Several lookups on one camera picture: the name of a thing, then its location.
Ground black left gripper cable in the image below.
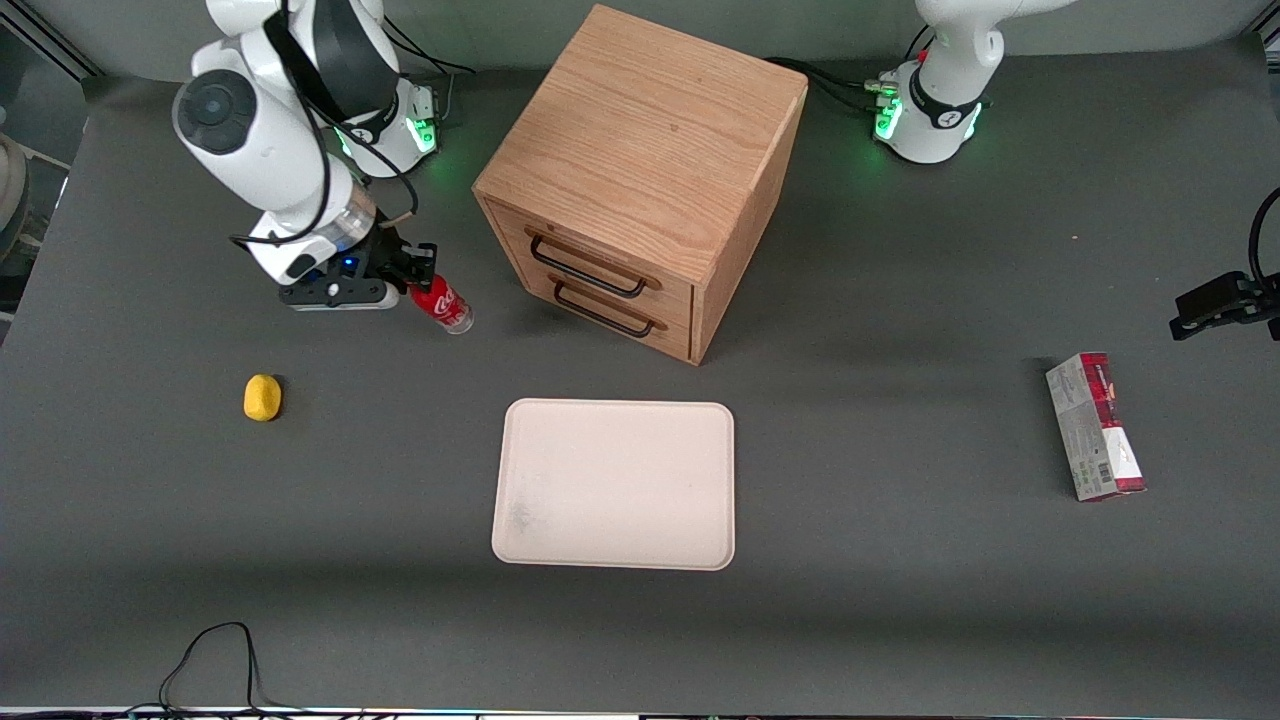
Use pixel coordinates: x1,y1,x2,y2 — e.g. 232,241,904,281
1245,186,1280,283

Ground red coke bottle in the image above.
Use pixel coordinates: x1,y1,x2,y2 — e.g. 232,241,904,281
408,272,475,336

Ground thin black looped cable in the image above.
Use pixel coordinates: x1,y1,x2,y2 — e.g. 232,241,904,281
124,621,301,717

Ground black arm base cables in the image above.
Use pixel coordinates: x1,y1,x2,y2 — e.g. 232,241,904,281
384,18,477,126
764,24,936,117

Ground yellow lemon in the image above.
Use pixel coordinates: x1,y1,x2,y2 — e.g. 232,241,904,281
243,374,283,423

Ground wooden drawer front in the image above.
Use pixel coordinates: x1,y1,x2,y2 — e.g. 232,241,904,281
484,198,697,313
518,268,695,365

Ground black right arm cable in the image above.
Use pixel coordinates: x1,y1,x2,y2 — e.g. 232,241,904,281
230,0,419,251

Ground beige plastic tray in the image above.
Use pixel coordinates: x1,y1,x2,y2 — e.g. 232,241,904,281
491,398,736,572

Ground dark grey table mat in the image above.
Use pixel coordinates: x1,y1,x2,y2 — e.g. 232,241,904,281
0,38,1280,717

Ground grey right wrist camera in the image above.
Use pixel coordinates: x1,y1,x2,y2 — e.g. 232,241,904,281
278,276,402,313

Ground black left arm base cables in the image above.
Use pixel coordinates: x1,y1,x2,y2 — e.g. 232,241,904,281
764,24,936,117

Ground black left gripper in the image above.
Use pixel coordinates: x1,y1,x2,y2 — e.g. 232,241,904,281
1167,271,1280,343

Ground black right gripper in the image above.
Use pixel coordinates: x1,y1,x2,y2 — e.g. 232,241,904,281
300,226,439,301

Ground black right arm base cables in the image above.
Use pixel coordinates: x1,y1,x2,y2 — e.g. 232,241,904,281
384,18,477,126

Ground black metal drawer handle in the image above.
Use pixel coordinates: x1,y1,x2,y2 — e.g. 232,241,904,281
551,280,658,339
527,232,650,299

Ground grey and red carton box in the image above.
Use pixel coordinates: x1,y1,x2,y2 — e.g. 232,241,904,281
1045,351,1147,503

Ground wooden drawer cabinet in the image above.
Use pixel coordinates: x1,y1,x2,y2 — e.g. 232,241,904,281
472,3,809,367

